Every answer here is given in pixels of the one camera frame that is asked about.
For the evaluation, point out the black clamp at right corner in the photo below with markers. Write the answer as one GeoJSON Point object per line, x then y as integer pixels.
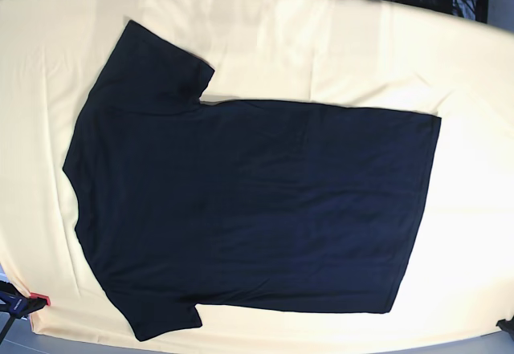
{"type": "Point", "coordinates": [507, 326]}

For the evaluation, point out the dark navy T-shirt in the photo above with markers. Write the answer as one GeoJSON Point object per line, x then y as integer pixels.
{"type": "Point", "coordinates": [267, 204]}

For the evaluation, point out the cream yellow table cloth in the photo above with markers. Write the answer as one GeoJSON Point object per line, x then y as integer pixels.
{"type": "Point", "coordinates": [361, 53]}

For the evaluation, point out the black red table clamp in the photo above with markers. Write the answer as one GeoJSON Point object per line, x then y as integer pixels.
{"type": "Point", "coordinates": [18, 306]}

